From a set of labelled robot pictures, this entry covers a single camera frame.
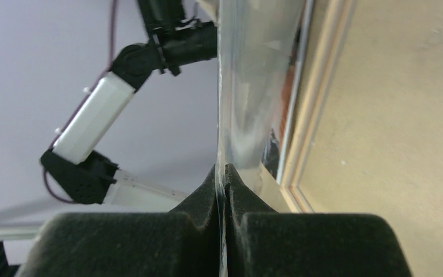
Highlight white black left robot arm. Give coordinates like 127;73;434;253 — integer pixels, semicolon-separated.
40;1;217;212

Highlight wooden picture frame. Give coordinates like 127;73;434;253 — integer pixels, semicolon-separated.
196;0;358;214

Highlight clear acrylic sheet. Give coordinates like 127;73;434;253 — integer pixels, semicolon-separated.
215;1;313;276

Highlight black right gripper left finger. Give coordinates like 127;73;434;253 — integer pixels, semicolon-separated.
17;170;220;277

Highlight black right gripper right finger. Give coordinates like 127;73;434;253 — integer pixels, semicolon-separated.
224;164;412;276

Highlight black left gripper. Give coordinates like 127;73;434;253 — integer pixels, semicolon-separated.
137;0;199;39

